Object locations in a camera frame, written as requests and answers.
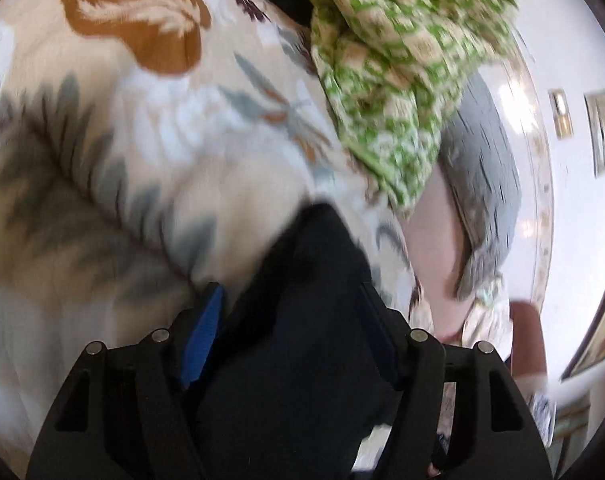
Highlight green patterned cloth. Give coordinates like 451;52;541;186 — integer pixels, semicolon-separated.
310;0;518;216

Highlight pink bed sheet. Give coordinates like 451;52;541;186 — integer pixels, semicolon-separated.
403;167;473;342

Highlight cream floral pillow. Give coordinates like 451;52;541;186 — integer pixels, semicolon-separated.
461;274;514;361

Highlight grey quilted pillow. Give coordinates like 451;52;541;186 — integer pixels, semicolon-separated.
439;74;521;299

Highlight brass wall switch plate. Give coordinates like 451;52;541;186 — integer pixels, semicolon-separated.
549;89;573;140

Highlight black pants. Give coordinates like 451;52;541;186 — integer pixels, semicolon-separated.
180;204;399;479

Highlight leaf print fleece blanket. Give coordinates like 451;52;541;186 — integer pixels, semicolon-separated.
0;0;415;477

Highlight grey white folded cloth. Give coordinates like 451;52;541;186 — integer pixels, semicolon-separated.
527;391;556;448

